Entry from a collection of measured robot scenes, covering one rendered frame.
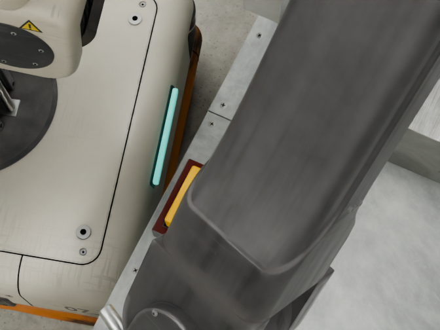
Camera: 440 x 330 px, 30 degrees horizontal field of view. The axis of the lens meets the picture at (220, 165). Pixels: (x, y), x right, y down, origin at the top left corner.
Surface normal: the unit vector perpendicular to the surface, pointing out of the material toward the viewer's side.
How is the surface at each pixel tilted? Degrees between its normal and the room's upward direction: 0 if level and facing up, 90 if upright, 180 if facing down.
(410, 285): 0
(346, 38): 50
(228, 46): 0
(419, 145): 90
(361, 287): 0
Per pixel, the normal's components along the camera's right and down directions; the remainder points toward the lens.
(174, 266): -0.59, 0.26
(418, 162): -0.44, 0.84
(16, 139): -0.02, -0.36
